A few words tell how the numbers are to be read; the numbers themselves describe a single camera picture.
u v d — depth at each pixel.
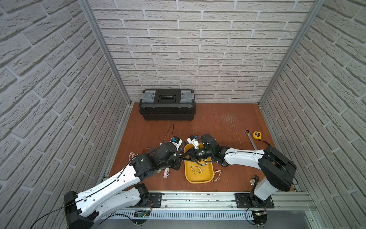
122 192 0.47
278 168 0.45
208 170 0.84
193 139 0.77
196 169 0.84
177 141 0.64
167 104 0.95
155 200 0.75
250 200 0.65
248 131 1.00
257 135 0.97
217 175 0.81
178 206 0.73
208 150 0.67
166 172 0.80
